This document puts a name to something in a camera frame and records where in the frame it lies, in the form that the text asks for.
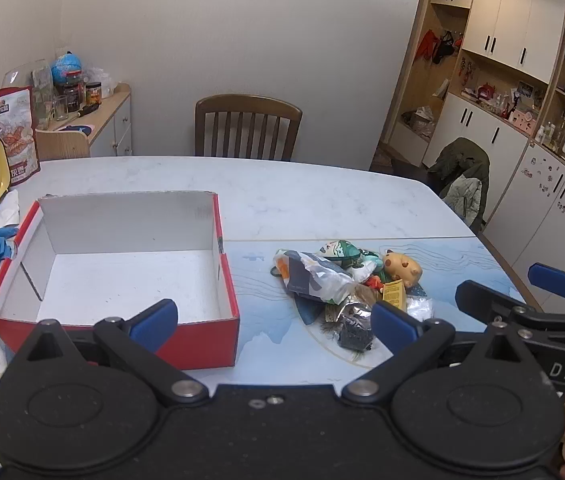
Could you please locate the yellow paper packet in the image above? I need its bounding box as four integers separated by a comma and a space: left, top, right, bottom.
381, 280, 407, 311

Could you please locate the red hanging bag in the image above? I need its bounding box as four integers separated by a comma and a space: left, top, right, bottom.
417, 29, 438, 63

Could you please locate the black hanging bag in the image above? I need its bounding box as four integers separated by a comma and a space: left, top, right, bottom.
433, 31, 456, 63

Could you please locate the patterned white plastic bag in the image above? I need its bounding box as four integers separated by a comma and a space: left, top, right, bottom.
273, 248, 358, 306

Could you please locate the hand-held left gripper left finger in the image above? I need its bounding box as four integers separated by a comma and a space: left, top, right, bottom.
12, 299, 209, 407

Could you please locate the white wall cabinet unit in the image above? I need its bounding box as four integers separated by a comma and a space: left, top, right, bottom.
383, 0, 565, 311

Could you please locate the black yellow screwdriver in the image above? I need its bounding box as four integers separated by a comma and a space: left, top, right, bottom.
65, 104, 100, 121

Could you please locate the clear plastic bag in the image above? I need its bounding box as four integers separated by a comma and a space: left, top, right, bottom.
82, 65, 116, 98

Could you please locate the yellow plush toy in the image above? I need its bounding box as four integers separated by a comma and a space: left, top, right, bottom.
381, 251, 423, 288

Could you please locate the blue printed table mat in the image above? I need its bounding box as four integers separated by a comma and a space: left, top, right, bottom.
226, 236, 538, 386

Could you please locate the light wooden chair back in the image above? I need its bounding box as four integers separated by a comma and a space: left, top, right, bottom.
35, 127, 92, 161

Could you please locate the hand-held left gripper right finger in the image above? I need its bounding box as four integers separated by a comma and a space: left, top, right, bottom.
341, 302, 538, 407

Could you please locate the pink blue mouse pad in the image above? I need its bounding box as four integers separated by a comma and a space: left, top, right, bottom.
55, 122, 96, 136

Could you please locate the dark silver foil packet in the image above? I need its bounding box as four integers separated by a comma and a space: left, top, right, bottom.
335, 302, 376, 351

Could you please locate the light grey jacket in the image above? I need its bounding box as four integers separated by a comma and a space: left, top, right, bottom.
443, 176, 484, 227

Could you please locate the brown wooden chair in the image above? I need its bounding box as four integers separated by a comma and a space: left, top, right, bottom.
195, 94, 303, 162

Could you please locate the pink box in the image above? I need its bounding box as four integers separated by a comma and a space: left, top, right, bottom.
513, 110, 538, 133

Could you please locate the white tissue paper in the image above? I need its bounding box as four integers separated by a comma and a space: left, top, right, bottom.
0, 189, 22, 231

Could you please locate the clear plastic container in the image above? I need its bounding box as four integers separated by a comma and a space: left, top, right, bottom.
2, 59, 56, 128

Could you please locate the small blue globe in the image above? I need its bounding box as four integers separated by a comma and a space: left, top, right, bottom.
51, 51, 83, 86

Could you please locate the dark green jacket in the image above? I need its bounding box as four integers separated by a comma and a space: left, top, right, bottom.
427, 137, 491, 196

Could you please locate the green white tasselled charm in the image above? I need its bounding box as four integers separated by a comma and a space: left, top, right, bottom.
319, 240, 364, 264

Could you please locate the red cardboard box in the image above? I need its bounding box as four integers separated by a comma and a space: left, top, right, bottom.
0, 190, 240, 371

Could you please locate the red white snack bag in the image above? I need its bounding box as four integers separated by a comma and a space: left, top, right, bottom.
0, 86, 42, 188

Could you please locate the small white side cabinet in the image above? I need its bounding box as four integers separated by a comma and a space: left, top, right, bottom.
35, 82, 133, 161

